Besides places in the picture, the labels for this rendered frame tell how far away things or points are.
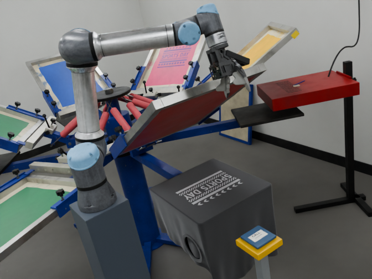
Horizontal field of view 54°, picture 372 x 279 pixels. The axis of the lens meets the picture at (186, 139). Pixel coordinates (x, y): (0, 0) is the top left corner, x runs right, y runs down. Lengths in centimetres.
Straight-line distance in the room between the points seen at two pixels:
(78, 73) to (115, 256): 72
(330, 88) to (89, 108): 177
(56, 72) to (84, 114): 234
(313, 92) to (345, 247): 114
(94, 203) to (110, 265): 26
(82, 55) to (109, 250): 73
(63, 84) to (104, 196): 233
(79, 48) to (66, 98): 223
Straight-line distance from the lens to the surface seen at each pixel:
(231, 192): 183
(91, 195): 142
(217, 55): 139
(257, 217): 187
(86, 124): 147
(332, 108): 382
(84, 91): 144
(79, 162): 137
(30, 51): 592
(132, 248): 155
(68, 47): 130
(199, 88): 151
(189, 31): 125
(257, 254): 145
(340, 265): 284
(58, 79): 370
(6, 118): 318
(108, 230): 146
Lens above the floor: 189
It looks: 22 degrees down
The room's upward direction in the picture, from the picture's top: 11 degrees counter-clockwise
